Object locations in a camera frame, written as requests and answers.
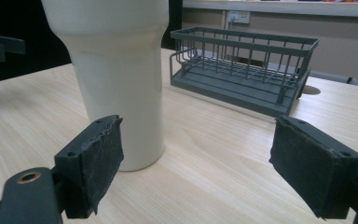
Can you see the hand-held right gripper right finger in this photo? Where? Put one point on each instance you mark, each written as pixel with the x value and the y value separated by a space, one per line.
pixel 313 169

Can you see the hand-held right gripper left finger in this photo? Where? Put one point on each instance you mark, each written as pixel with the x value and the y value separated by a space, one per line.
pixel 90 161

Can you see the white cup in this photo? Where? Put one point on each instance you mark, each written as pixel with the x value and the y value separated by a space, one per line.
pixel 118 71

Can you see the white wall socket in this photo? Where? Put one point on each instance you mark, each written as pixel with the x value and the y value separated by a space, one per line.
pixel 238 17

